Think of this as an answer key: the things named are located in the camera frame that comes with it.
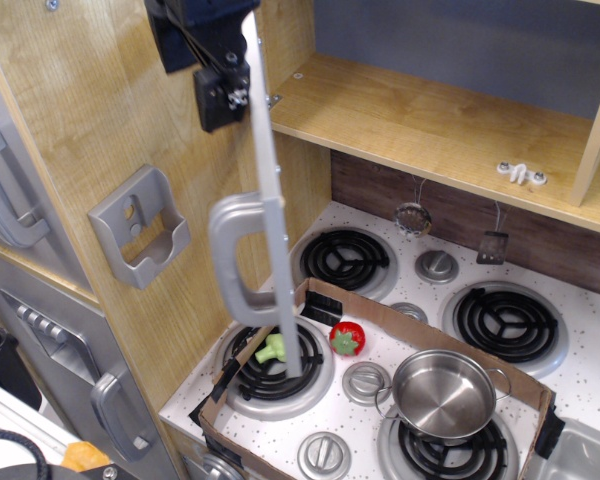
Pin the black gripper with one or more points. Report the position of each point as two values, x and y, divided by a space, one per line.
207 33

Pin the grey toy microwave door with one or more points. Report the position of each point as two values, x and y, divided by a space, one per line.
244 214

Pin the wooden microwave shelf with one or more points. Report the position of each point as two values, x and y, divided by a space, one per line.
442 133

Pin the back left black burner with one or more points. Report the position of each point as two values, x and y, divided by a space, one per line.
349 258

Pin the black burner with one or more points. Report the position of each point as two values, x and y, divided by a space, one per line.
349 258
490 454
510 321
266 392

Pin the hanging metal strainer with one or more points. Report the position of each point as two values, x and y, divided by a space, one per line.
411 218

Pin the green toy broccoli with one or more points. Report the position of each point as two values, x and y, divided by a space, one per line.
274 349

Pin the red toy strawberry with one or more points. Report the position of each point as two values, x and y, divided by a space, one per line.
347 338

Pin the grey ice dispenser panel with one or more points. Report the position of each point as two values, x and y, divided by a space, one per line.
66 348

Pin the back grey stove knob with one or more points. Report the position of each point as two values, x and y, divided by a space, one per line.
436 267

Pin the grey stove knob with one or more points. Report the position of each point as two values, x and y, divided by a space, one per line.
436 267
412 310
324 456
365 383

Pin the middle grey stove knob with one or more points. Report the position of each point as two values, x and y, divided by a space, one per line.
412 310

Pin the front left black burner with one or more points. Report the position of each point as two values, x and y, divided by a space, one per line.
266 392

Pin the white plastic door latch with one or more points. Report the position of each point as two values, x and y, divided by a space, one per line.
520 174

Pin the hanging metal spatula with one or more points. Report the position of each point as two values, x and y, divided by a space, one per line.
493 245

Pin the centre grey stove knob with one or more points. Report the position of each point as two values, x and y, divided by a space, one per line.
365 383

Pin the black device at left edge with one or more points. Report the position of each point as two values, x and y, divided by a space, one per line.
15 377

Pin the back right black burner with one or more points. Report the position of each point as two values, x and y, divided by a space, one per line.
510 321

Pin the orange tape piece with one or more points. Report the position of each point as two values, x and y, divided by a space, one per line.
82 456

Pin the front grey stove knob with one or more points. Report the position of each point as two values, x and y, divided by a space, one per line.
324 456

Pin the stainless steel pot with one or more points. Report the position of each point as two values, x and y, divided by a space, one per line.
445 397

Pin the front right black burner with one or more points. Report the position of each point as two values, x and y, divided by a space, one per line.
490 454

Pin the steel sink basin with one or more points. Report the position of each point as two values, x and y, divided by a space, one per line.
568 449

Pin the grey wall phone holder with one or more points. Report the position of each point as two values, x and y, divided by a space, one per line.
130 209

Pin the brown cardboard barrier frame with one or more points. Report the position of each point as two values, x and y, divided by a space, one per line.
268 449

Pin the lower grey fridge handle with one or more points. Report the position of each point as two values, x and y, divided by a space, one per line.
103 401

